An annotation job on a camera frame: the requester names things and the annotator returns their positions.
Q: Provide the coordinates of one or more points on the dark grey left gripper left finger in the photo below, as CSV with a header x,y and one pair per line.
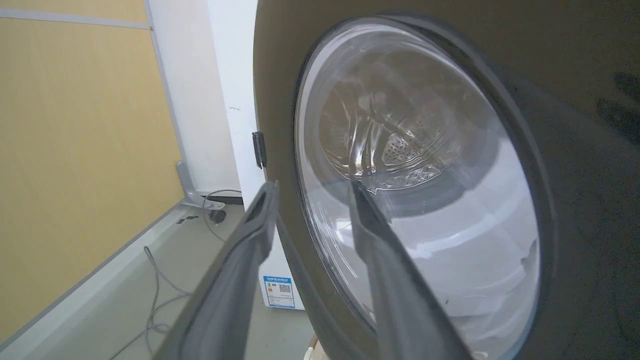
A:
x,y
235,285

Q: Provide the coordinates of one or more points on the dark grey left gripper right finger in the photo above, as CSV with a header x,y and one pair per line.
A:
x,y
400,290

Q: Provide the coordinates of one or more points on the dark round washing machine door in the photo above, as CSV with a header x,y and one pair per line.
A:
x,y
575,200

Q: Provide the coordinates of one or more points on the white washing machine body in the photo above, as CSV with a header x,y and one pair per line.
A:
x,y
240,100

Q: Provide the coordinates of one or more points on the blue energy label sticker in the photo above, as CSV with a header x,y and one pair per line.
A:
x,y
279,291

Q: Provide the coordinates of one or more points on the black caster wheel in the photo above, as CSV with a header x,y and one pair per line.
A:
x,y
217,215

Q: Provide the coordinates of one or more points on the grey metal partition foot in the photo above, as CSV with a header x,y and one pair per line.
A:
x,y
187,187

